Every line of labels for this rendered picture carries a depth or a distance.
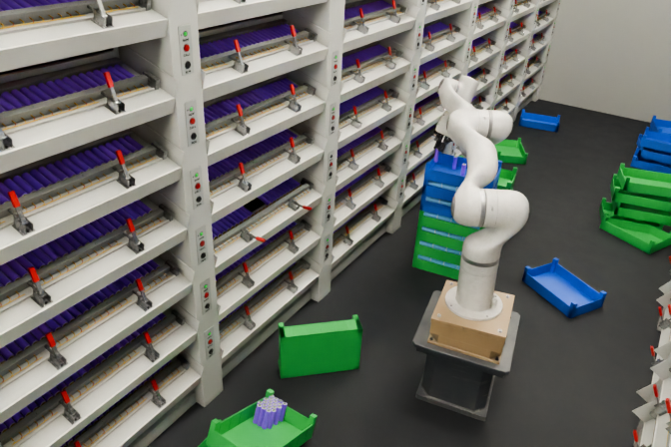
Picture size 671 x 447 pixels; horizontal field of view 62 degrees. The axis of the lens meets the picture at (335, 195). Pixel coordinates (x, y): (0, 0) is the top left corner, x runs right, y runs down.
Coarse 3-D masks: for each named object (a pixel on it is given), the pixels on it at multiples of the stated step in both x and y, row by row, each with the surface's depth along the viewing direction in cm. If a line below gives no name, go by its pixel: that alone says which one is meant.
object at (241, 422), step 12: (252, 408) 186; (288, 408) 190; (216, 420) 168; (228, 420) 175; (240, 420) 182; (252, 420) 186; (288, 420) 190; (300, 420) 188; (312, 420) 184; (216, 432) 167; (228, 432) 177; (240, 432) 178; (252, 432) 180; (264, 432) 181; (276, 432) 183; (288, 432) 185; (300, 432) 178; (312, 432) 185; (216, 444) 167; (228, 444) 165; (240, 444) 172; (252, 444) 174; (264, 444) 175; (276, 444) 177; (288, 444) 171; (300, 444) 179
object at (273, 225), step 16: (304, 176) 223; (320, 192) 221; (288, 208) 209; (256, 224) 197; (272, 224) 200; (288, 224) 208; (240, 240) 189; (256, 240) 192; (224, 256) 181; (240, 256) 188
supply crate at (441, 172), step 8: (440, 152) 262; (432, 160) 258; (440, 160) 265; (448, 160) 264; (464, 160) 260; (432, 168) 261; (440, 168) 262; (448, 168) 262; (456, 168) 262; (424, 176) 250; (432, 176) 249; (440, 176) 247; (448, 176) 246; (456, 176) 244; (464, 176) 255; (496, 176) 245; (448, 184) 247; (456, 184) 246
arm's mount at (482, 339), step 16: (448, 288) 198; (512, 304) 190; (432, 320) 183; (448, 320) 182; (464, 320) 182; (496, 320) 182; (432, 336) 189; (448, 336) 184; (464, 336) 181; (480, 336) 179; (496, 336) 176; (464, 352) 184; (480, 352) 181; (496, 352) 179
